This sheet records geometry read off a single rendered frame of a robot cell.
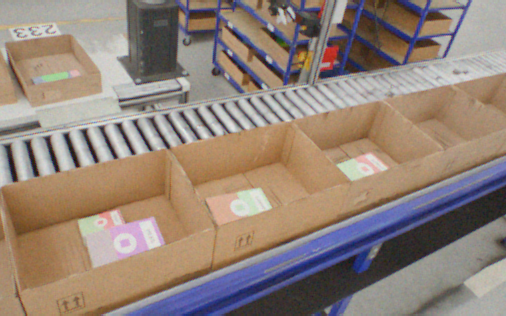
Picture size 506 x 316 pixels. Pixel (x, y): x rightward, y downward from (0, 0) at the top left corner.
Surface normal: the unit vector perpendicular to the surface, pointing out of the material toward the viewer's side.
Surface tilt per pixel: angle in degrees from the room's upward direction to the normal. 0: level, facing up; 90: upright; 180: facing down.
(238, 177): 0
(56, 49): 88
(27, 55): 88
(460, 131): 89
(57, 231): 1
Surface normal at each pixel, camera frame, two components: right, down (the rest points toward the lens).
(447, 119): -0.85, 0.22
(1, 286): 0.15, -0.77
